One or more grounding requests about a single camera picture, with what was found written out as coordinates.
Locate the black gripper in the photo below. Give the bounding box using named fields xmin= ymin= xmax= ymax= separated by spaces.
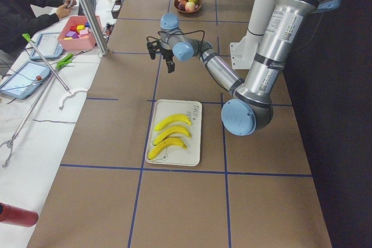
xmin=160 ymin=46 xmax=175 ymax=73

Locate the yellow banana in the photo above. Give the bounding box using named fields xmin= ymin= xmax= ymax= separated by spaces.
xmin=148 ymin=137 xmax=188 ymax=160
xmin=154 ymin=114 xmax=191 ymax=131
xmin=153 ymin=125 xmax=191 ymax=145

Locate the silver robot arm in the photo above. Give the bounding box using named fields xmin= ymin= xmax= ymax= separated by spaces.
xmin=158 ymin=0 xmax=342 ymax=136

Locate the brown wicker basket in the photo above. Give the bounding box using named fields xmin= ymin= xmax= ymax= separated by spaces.
xmin=174 ymin=0 xmax=202 ymax=14

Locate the white rectangular plate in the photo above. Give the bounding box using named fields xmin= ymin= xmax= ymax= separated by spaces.
xmin=145 ymin=99 xmax=202 ymax=167

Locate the dark red apple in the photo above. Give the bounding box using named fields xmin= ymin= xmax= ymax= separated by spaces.
xmin=177 ymin=1 xmax=187 ymax=11

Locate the black keyboard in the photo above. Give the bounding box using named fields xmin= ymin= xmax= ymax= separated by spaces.
xmin=78 ymin=0 xmax=96 ymax=16

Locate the pink plastic box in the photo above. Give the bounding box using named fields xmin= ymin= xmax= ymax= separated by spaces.
xmin=58 ymin=16 xmax=96 ymax=51

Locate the green plastic clip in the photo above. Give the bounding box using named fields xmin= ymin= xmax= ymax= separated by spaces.
xmin=55 ymin=53 xmax=74 ymax=71

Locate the blue teach pendant tablet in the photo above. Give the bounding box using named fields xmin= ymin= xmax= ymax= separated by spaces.
xmin=35 ymin=33 xmax=64 ymax=59

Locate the seated person in black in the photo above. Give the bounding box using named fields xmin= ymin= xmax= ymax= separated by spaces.
xmin=1 ymin=0 xmax=77 ymax=57

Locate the long metal grabber tool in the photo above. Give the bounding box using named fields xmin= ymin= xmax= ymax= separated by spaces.
xmin=0 ymin=33 xmax=88 ymax=169

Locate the red bottle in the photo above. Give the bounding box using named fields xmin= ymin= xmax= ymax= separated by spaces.
xmin=1 ymin=203 xmax=38 ymax=227

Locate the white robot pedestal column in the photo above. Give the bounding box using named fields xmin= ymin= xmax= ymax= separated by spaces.
xmin=230 ymin=0 xmax=274 ymax=69

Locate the silver aluminium frame post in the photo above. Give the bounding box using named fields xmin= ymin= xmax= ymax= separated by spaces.
xmin=79 ymin=0 xmax=109 ymax=57

